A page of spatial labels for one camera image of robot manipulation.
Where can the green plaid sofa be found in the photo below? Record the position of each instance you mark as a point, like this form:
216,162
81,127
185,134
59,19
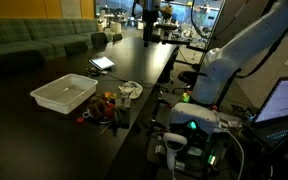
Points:
34,33

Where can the green fabric toy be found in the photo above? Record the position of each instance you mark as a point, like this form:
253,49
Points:
116,116

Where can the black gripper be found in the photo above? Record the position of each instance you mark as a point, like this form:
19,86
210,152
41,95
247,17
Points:
150,21

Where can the black eraser block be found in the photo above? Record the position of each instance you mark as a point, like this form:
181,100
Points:
124,116

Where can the white plastic container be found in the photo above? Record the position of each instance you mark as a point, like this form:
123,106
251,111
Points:
64,93

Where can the red ball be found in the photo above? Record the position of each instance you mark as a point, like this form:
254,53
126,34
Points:
110,110

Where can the marker pen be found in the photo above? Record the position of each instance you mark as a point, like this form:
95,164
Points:
106,128

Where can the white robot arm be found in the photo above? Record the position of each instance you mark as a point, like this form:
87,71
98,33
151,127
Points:
224,63

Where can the black chair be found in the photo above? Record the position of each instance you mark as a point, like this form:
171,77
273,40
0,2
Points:
117,37
75,48
99,39
17,63

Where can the white terry towel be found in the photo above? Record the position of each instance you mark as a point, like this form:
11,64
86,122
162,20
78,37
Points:
132,89

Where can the open laptop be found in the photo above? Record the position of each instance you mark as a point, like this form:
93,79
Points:
284,100

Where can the black office stool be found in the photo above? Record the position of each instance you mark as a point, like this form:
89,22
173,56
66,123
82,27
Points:
187,78

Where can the white VR headset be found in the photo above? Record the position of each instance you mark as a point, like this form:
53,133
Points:
192,115

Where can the small green toy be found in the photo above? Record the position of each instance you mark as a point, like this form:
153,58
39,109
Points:
185,97

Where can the white VR controller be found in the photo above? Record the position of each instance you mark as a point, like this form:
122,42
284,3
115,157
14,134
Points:
171,156

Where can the tablet with lit screen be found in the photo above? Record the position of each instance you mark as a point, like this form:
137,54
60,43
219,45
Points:
102,62

